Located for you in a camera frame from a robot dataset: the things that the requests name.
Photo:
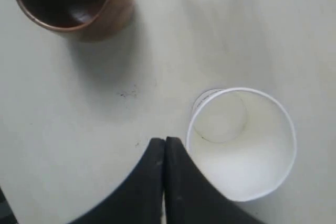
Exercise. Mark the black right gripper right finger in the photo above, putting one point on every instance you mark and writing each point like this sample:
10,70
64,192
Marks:
190,197

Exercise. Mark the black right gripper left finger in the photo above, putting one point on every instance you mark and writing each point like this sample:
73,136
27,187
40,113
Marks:
139,198

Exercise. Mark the white paper cup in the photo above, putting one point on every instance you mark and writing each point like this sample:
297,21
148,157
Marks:
242,140

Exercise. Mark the brown wooden cup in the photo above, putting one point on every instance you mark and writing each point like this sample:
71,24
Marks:
82,20

